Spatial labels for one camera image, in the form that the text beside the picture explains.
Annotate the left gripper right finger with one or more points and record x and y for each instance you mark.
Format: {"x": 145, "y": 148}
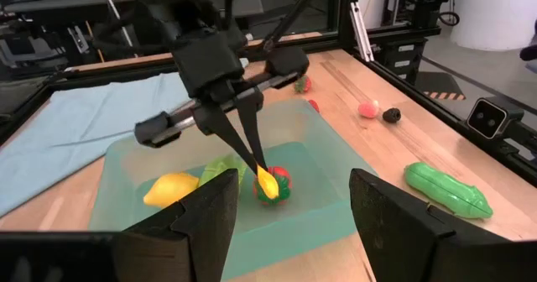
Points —
{"x": 403, "y": 240}

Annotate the black blackberry toy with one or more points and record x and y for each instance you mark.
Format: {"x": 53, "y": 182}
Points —
{"x": 391, "y": 115}

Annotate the dark grey equipment cart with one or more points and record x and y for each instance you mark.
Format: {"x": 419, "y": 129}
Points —
{"x": 42, "y": 9}

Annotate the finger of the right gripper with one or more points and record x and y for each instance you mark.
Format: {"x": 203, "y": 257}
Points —
{"x": 220, "y": 124}
{"x": 251, "y": 118}

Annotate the teal translucent plastic tupperware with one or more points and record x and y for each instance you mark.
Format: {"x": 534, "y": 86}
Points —
{"x": 314, "y": 156}

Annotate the table-level camera box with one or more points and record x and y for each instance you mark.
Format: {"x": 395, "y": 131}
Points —
{"x": 486, "y": 118}

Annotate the silver metal bracket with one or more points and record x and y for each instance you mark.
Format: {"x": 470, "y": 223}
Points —
{"x": 361, "y": 34}

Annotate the green sliced fruit toy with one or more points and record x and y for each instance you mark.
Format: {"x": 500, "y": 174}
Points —
{"x": 218, "y": 168}

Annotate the black background robot arm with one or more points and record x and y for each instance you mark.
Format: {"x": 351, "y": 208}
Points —
{"x": 428, "y": 1}

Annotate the small red strawberry toy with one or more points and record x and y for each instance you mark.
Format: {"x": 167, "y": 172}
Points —
{"x": 303, "y": 85}

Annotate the pink peach toy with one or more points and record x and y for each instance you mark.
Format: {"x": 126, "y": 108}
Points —
{"x": 368, "y": 109}

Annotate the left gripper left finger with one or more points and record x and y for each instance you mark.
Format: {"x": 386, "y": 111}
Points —
{"x": 189, "y": 248}

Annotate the yellow lemon toy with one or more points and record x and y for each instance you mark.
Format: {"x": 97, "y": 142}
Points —
{"x": 170, "y": 188}

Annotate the green pea pod toy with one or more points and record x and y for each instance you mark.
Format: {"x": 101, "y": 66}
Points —
{"x": 446, "y": 189}

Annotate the yellow banana toy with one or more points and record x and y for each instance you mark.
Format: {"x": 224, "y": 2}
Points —
{"x": 268, "y": 183}

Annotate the black orange-striped floor mat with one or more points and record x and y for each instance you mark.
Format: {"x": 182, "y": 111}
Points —
{"x": 436, "y": 85}

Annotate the black equipment case stack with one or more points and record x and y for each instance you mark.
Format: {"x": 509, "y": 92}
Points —
{"x": 398, "y": 59}

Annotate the red raspberry toy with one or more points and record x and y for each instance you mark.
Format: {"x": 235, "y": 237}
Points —
{"x": 314, "y": 106}

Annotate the blue cloth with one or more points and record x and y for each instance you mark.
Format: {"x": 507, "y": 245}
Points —
{"x": 84, "y": 122}

